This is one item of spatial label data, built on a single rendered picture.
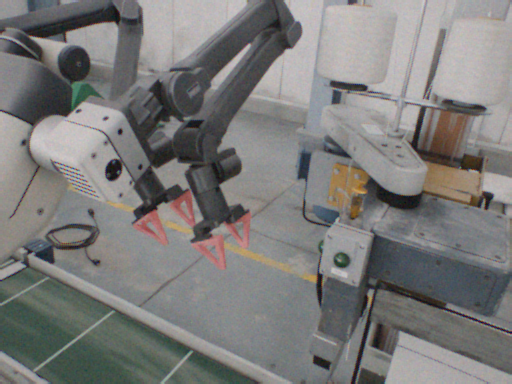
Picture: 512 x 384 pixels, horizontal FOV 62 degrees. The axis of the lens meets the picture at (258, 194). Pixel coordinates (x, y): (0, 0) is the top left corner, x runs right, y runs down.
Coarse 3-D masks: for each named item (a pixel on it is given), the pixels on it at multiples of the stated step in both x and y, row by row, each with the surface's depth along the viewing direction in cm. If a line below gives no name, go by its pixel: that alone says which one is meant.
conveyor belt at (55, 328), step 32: (0, 288) 194; (32, 288) 196; (64, 288) 198; (0, 320) 177; (32, 320) 178; (64, 320) 180; (96, 320) 181; (128, 320) 183; (32, 352) 163; (64, 352) 165; (96, 352) 166; (128, 352) 167; (160, 352) 169; (192, 352) 170
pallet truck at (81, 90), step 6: (66, 42) 551; (72, 84) 572; (78, 84) 569; (84, 84) 571; (78, 90) 564; (84, 90) 571; (90, 90) 580; (78, 96) 564; (84, 96) 572; (96, 96) 589; (72, 102) 560; (78, 102) 564; (72, 108) 560; (162, 126) 550
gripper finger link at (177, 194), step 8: (168, 192) 92; (176, 192) 94; (184, 192) 96; (168, 200) 92; (176, 200) 98; (184, 200) 97; (176, 208) 99; (192, 208) 97; (184, 216) 98; (192, 216) 97; (192, 224) 98
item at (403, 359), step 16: (400, 336) 100; (400, 352) 102; (432, 352) 98; (448, 352) 96; (400, 368) 103; (416, 368) 101; (432, 368) 99; (448, 368) 97; (464, 368) 95; (480, 368) 93
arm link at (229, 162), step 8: (208, 136) 80; (200, 144) 80; (208, 144) 81; (208, 152) 81; (216, 152) 83; (224, 152) 88; (232, 152) 90; (184, 160) 84; (192, 160) 83; (200, 160) 82; (208, 160) 81; (216, 160) 83; (224, 160) 88; (232, 160) 89; (240, 160) 91; (224, 168) 87; (232, 168) 89; (240, 168) 91; (224, 176) 88; (232, 176) 90
